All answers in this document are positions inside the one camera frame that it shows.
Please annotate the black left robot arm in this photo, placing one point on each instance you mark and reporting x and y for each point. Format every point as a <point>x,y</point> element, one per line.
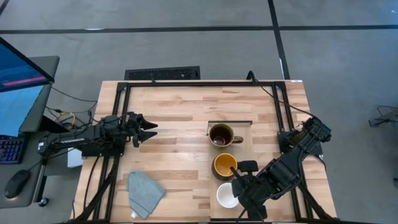
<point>81,137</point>

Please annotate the black computer mouse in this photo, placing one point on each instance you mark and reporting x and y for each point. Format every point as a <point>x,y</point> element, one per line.
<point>16,184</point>

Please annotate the black floor vent grate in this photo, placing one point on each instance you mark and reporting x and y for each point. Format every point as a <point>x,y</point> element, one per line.
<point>161,73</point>

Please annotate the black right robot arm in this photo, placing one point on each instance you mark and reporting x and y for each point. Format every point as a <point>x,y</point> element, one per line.
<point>298,155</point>

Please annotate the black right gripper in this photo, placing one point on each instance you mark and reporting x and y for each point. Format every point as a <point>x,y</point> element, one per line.
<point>256,196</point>

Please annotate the wooden shelf with black legs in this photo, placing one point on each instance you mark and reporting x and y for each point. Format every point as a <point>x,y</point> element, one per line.
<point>247,152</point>

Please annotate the black keyboard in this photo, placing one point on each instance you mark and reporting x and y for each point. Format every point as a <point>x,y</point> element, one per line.
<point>11,150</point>

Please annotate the yellow mug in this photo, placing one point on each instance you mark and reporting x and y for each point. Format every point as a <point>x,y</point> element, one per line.
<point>224,165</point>

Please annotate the grey desk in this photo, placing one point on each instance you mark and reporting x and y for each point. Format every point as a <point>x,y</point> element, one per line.
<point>34,161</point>

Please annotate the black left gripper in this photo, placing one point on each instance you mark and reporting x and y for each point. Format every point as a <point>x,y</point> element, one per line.
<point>133,127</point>

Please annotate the grey cloth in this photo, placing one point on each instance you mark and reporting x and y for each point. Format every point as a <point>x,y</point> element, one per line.
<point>144,193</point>

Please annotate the large teal brown mug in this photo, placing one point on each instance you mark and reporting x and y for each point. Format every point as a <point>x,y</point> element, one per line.
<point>220,135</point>

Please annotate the small white cup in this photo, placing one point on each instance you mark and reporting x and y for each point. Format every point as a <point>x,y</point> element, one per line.
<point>225,196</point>

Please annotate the white box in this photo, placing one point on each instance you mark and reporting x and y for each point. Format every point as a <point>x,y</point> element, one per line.
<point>74,158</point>

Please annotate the black desk caster wheel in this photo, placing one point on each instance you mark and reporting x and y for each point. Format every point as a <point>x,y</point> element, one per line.
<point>43,202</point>

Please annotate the computer monitor with blue screen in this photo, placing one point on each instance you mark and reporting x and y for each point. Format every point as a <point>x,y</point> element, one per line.
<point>18,71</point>

